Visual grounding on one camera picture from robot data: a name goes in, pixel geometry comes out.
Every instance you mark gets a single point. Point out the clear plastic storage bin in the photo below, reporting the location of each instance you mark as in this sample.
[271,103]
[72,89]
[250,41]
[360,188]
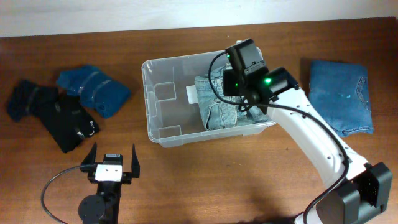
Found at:
[171,119]

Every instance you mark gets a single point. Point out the dark blue jeans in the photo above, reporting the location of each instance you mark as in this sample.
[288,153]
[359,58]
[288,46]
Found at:
[339,92]

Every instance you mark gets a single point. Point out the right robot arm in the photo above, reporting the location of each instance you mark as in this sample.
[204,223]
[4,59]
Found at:
[355,190]

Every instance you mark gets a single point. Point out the left white camera box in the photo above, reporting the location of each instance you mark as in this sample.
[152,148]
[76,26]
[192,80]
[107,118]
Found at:
[108,173]

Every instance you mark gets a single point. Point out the light blue denim jeans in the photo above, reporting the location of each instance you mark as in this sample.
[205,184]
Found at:
[217,114]

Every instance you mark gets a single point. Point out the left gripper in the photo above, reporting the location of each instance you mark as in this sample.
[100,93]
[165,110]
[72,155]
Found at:
[87,163]

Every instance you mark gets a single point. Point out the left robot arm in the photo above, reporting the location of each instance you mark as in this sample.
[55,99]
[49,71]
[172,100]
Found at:
[103,206]

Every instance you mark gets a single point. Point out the black folded garment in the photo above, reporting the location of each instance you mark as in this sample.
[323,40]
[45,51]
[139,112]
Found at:
[62,115]

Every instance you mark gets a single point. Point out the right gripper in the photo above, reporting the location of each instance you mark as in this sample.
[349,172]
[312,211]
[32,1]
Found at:
[229,76]

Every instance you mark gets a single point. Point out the blue folded shirt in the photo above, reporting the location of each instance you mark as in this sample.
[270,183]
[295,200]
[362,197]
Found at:
[95,89]

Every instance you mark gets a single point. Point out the white label in bin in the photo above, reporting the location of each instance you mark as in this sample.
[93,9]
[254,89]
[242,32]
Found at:
[192,94]

